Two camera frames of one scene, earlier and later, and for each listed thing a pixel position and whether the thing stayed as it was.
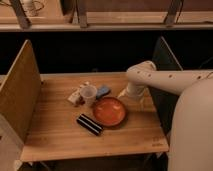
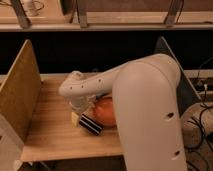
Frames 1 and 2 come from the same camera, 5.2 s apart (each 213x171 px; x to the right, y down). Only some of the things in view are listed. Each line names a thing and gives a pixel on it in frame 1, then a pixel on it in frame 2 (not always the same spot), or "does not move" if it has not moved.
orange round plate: (109, 111) does not move
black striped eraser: (90, 124) does not move
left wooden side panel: (19, 94) does not move
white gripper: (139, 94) -> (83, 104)
